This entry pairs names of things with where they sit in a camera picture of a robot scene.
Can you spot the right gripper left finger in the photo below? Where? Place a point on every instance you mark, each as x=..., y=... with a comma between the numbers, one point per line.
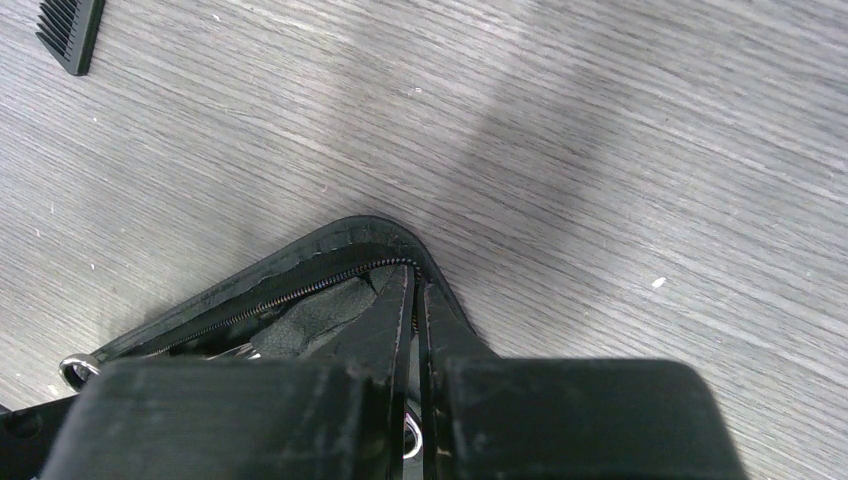
x=339, y=414

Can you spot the black hair comb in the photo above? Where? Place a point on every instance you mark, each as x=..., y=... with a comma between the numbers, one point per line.
x=68, y=30

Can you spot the silver scissors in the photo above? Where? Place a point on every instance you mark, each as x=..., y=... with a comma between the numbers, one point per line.
x=413, y=436
x=77, y=369

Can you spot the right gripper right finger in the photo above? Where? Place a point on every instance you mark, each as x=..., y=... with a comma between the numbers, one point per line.
x=489, y=417

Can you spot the black zip tool case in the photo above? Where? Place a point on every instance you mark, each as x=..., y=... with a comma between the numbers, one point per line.
x=286, y=306

